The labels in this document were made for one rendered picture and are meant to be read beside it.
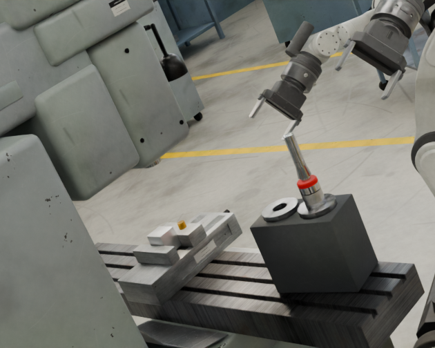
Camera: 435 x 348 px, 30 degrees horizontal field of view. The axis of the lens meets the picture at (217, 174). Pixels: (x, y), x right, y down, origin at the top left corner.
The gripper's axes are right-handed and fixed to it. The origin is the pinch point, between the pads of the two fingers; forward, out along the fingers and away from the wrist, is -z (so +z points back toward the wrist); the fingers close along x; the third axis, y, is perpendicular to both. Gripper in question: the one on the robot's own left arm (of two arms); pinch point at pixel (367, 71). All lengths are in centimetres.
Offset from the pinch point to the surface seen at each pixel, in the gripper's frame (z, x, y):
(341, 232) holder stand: -21.9, -16.6, -25.9
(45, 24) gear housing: -16, 61, -27
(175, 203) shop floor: 65, -4, -395
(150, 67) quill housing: -5, 38, -43
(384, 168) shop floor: 116, -91, -281
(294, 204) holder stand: -18.7, -6.4, -35.3
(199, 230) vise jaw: -25, 5, -76
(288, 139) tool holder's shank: -11.4, 3.9, -21.9
